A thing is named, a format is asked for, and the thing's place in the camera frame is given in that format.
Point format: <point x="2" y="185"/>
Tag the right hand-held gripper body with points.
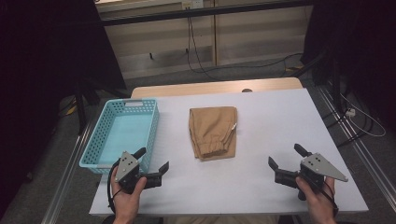
<point x="320" y="166"/>

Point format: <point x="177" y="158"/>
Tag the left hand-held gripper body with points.
<point x="126" y="165"/>

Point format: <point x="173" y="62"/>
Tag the light blue plastic basket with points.
<point x="124" y="130"/>

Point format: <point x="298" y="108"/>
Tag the tan pants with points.
<point x="213" y="130"/>

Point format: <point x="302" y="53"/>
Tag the person's right hand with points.
<point x="320" y="205"/>

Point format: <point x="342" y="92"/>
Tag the person's left hand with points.
<point x="126" y="205"/>

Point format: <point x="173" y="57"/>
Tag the white table cover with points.
<point x="264" y="186"/>

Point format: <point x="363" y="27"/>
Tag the white plug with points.
<point x="350" y="112"/>

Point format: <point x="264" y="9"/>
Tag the black metal stand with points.
<point x="81" y="105"/>

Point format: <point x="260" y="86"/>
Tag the beige wooden cabinet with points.
<point x="255" y="40"/>

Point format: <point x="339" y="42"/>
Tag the black curtain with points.
<point x="364" y="46"/>

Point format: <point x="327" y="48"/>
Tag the black horizontal bar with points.
<point x="202" y="12"/>

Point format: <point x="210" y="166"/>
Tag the white wall socket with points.
<point x="193" y="3"/>

